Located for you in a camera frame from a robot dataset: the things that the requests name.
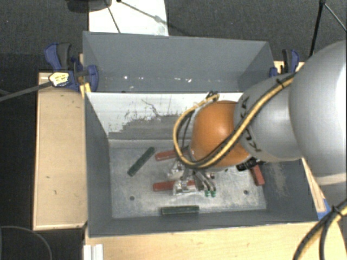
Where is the black cylinder on white bracket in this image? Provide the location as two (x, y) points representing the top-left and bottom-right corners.
(236, 158), (258, 172)

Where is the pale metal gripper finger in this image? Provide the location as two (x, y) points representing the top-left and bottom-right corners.
(166, 161), (185, 180)
(172, 180), (196, 197)

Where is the dark green flat block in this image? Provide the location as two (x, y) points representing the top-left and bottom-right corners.
(127, 146), (156, 177)
(160, 205), (200, 217)

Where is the grey metal bin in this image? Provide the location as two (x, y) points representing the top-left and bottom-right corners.
(82, 30), (319, 238)

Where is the pale wood board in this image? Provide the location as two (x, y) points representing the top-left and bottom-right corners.
(33, 71), (88, 231)

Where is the red-brown flat block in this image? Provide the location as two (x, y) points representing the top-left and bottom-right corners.
(249, 166), (266, 187)
(152, 179), (196, 192)
(155, 149), (177, 161)

